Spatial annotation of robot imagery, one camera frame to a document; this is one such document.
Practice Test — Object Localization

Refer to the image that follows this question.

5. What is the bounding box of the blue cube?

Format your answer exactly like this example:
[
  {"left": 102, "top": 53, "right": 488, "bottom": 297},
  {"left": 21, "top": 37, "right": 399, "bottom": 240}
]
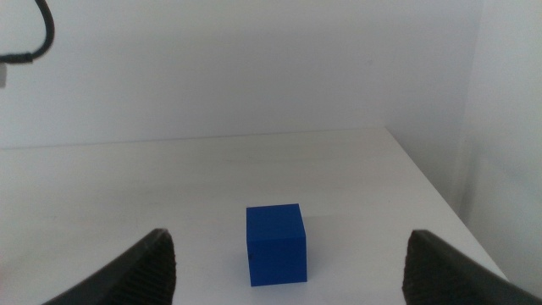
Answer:
[{"left": 246, "top": 202, "right": 308, "bottom": 288}]

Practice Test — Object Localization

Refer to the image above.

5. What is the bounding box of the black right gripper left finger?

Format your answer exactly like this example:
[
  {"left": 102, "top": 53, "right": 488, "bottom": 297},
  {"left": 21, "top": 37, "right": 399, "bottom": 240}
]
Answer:
[{"left": 41, "top": 228, "right": 178, "bottom": 305}]

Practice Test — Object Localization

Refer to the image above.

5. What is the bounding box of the thick black braided cable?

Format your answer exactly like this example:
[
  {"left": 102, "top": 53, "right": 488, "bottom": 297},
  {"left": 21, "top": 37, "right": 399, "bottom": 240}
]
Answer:
[{"left": 0, "top": 0, "right": 56, "bottom": 65}]

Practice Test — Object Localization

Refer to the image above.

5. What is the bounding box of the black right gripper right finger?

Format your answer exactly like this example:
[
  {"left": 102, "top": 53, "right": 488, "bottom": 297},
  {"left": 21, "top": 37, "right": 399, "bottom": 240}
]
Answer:
[{"left": 401, "top": 229, "right": 542, "bottom": 305}]

